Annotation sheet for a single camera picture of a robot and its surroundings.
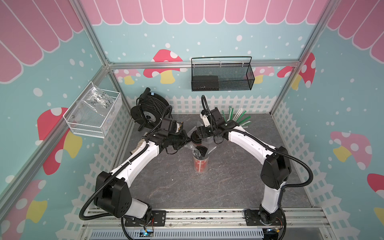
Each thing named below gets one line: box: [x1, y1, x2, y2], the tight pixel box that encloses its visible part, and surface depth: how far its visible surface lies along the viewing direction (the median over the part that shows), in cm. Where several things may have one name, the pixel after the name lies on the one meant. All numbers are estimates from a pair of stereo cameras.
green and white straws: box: [222, 106, 252, 128], surface depth 99 cm
